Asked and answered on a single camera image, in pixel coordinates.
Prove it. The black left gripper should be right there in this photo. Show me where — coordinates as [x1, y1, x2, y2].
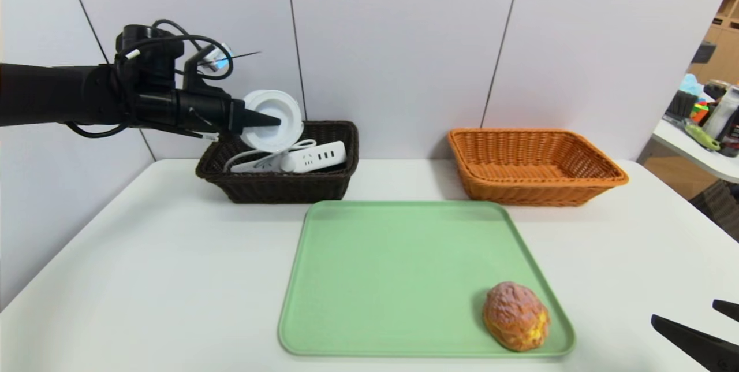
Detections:
[175, 88, 282, 135]

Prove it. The white round tape roll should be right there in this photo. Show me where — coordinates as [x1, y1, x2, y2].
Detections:
[240, 90, 304, 153]

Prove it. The white power strip with cable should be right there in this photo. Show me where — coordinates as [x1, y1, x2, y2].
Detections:
[222, 139, 348, 174]

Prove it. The brown cream puff bun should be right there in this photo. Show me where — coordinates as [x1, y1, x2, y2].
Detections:
[482, 281, 550, 352]

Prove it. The dark brown wicker basket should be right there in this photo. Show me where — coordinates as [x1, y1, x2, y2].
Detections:
[195, 120, 360, 204]

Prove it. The orange wicker basket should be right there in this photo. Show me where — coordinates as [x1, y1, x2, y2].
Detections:
[447, 128, 629, 207]

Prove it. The small black mesh basket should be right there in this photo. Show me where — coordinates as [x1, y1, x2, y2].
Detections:
[665, 91, 697, 120]

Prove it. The light green plastic tray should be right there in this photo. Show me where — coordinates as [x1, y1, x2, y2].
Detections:
[277, 200, 576, 358]

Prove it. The white side table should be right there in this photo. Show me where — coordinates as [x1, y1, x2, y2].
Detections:
[650, 120, 739, 184]

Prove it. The light blue cloth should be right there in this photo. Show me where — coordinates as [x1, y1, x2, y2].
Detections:
[678, 74, 704, 98]

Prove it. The green plastic tool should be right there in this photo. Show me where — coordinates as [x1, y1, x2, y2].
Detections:
[683, 120, 719, 152]

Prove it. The white plastic bottle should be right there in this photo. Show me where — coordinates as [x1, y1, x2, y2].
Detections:
[701, 87, 739, 142]

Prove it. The wooden shelf cabinet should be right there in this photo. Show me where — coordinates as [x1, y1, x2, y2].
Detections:
[685, 0, 739, 87]

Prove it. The dark grey woven chair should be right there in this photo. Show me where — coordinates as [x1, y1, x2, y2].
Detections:
[688, 180, 739, 243]

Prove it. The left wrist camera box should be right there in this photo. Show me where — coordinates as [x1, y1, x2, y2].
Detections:
[199, 43, 233, 72]

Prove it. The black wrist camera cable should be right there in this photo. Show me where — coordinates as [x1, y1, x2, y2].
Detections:
[118, 18, 234, 81]

